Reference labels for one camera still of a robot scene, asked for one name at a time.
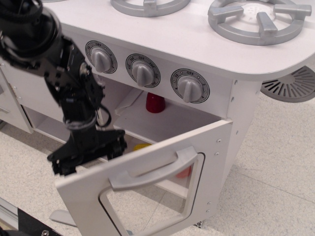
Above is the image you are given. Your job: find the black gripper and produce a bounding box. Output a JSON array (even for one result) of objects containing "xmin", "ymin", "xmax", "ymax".
[{"xmin": 47, "ymin": 125, "xmax": 127, "ymax": 176}]

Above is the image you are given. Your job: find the grey oven door handle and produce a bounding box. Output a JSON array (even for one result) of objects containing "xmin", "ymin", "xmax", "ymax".
[{"xmin": 108, "ymin": 146, "xmax": 197, "ymax": 190}]

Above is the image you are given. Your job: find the white oven door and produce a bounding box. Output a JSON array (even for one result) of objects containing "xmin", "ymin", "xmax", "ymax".
[{"xmin": 56, "ymin": 120, "xmax": 232, "ymax": 236}]

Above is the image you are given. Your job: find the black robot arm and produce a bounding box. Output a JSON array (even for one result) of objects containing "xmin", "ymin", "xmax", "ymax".
[{"xmin": 0, "ymin": 0, "xmax": 126, "ymax": 176}]

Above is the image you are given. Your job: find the grey left oven knob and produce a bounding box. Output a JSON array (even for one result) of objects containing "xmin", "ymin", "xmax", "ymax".
[{"xmin": 85, "ymin": 41, "xmax": 117, "ymax": 74}]

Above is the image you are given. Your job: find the grey oven knob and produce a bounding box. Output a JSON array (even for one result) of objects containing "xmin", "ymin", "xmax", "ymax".
[
  {"xmin": 126, "ymin": 54, "xmax": 161, "ymax": 88},
  {"xmin": 170, "ymin": 69, "xmax": 210, "ymax": 104},
  {"xmin": 85, "ymin": 41, "xmax": 117, "ymax": 74}
]

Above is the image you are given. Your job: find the grey middle oven knob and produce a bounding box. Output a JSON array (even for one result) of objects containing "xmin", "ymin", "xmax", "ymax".
[{"xmin": 126, "ymin": 54, "xmax": 161, "ymax": 88}]

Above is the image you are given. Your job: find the grey right oven knob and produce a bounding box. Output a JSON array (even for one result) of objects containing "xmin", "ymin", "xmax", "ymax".
[{"xmin": 170, "ymin": 69, "xmax": 210, "ymax": 104}]

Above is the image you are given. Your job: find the yellow toy food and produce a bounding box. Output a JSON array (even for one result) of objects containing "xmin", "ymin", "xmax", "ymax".
[{"xmin": 133, "ymin": 143, "xmax": 151, "ymax": 151}]

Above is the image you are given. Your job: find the red toy cup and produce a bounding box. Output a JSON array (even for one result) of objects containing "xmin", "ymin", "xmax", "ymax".
[{"xmin": 146, "ymin": 92, "xmax": 166, "ymax": 114}]

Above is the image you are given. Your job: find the red toy food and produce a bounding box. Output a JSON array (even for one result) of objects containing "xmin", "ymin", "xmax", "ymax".
[{"xmin": 176, "ymin": 166, "xmax": 192, "ymax": 179}]

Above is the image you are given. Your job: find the white toy kitchen stove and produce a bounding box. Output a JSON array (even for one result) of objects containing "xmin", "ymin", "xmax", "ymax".
[{"xmin": 0, "ymin": 0, "xmax": 315, "ymax": 223}]

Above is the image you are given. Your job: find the aluminium extrusion foot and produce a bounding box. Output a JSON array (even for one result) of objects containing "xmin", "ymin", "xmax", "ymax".
[{"xmin": 194, "ymin": 220, "xmax": 205, "ymax": 229}]

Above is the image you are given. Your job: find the grey left burner grate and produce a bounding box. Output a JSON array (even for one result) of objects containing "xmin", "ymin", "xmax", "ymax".
[{"xmin": 110, "ymin": 0, "xmax": 190, "ymax": 17}]

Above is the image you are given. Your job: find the grey burner grate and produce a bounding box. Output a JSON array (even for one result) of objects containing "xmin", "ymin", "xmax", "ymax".
[
  {"xmin": 110, "ymin": 0, "xmax": 190, "ymax": 17},
  {"xmin": 208, "ymin": 0, "xmax": 312, "ymax": 46}
]

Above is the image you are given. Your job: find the grey right burner grate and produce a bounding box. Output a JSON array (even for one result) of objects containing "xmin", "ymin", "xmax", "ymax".
[{"xmin": 208, "ymin": 0, "xmax": 312, "ymax": 46}]

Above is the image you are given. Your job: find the grey slotted round disc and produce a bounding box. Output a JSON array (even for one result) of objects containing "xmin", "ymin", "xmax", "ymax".
[{"xmin": 260, "ymin": 66, "xmax": 315, "ymax": 103}]

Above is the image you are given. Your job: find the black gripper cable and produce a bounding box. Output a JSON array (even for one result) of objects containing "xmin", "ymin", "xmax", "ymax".
[{"xmin": 94, "ymin": 104, "xmax": 112, "ymax": 128}]

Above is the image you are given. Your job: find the toy knife blue handle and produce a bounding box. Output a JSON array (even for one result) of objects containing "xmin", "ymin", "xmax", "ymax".
[{"xmin": 49, "ymin": 209, "xmax": 76, "ymax": 227}]

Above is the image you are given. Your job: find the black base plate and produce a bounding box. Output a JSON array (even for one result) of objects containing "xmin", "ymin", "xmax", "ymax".
[{"xmin": 0, "ymin": 208, "xmax": 61, "ymax": 236}]

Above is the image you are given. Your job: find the aluminium rail bottom left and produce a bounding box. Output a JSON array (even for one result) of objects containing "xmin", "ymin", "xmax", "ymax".
[{"xmin": 0, "ymin": 198, "xmax": 18, "ymax": 230}]

